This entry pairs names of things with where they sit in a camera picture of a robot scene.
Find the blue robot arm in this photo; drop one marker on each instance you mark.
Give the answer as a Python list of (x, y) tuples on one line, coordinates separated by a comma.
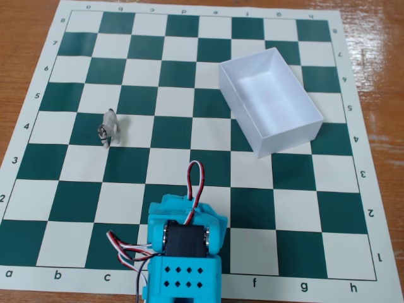
[(184, 268)]

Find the small grey toy horse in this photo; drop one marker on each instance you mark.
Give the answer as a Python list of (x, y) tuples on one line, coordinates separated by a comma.
[(109, 126)]

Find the green and white chessboard mat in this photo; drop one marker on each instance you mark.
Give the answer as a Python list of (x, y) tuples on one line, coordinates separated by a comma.
[(176, 132)]

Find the white open rectangular box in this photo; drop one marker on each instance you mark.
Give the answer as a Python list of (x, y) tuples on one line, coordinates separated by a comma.
[(271, 94)]

